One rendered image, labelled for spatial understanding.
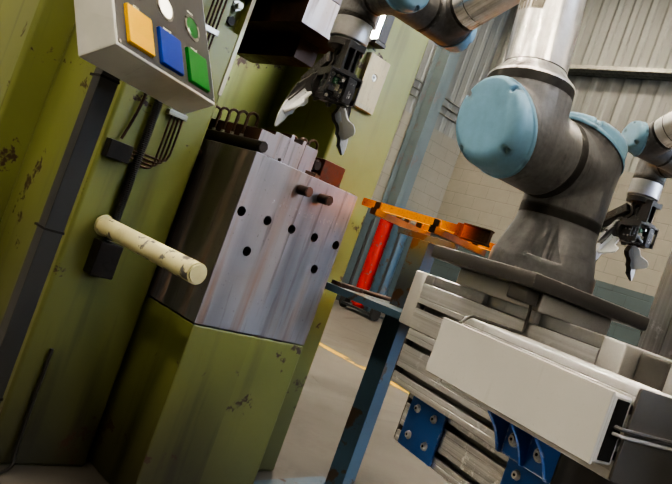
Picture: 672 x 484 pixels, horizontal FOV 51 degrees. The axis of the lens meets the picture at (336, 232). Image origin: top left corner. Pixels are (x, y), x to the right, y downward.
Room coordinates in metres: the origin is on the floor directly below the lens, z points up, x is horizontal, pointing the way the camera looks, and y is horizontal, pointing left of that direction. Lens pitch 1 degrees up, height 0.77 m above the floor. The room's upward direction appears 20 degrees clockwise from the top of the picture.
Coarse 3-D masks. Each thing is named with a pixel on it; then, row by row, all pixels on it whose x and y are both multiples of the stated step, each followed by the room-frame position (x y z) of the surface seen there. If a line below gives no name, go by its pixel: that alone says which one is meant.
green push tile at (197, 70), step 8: (192, 56) 1.41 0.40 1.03; (200, 56) 1.45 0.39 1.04; (192, 64) 1.40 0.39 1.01; (200, 64) 1.44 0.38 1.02; (192, 72) 1.40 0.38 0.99; (200, 72) 1.43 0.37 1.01; (192, 80) 1.39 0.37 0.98; (200, 80) 1.42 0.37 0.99; (208, 80) 1.46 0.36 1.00; (200, 88) 1.43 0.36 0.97; (208, 88) 1.45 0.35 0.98
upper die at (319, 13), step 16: (256, 0) 1.93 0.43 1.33; (272, 0) 1.88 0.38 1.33; (288, 0) 1.83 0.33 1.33; (304, 0) 1.78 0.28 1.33; (320, 0) 1.79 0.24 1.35; (256, 16) 1.91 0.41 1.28; (272, 16) 1.86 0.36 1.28; (288, 16) 1.81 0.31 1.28; (304, 16) 1.77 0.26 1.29; (320, 16) 1.80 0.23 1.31; (256, 32) 2.02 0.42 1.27; (272, 32) 1.96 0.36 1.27; (288, 32) 1.90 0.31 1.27; (304, 32) 1.85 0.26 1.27; (320, 32) 1.81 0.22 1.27; (320, 48) 1.95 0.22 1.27
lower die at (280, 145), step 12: (228, 132) 1.87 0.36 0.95; (240, 132) 1.83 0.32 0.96; (252, 132) 1.79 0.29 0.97; (264, 132) 1.77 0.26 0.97; (276, 132) 1.80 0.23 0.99; (276, 144) 1.81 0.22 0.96; (288, 144) 1.83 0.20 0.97; (276, 156) 1.81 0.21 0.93; (288, 156) 1.84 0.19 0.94; (300, 156) 1.87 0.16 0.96; (312, 156) 1.89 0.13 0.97; (300, 168) 1.88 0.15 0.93
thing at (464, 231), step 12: (372, 204) 2.06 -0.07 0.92; (384, 204) 2.03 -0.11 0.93; (408, 216) 1.97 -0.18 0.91; (420, 216) 1.95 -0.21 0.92; (444, 228) 1.89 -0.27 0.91; (456, 228) 1.85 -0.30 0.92; (468, 228) 1.85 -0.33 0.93; (480, 228) 1.82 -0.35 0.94; (468, 240) 1.84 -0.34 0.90; (480, 240) 1.82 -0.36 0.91
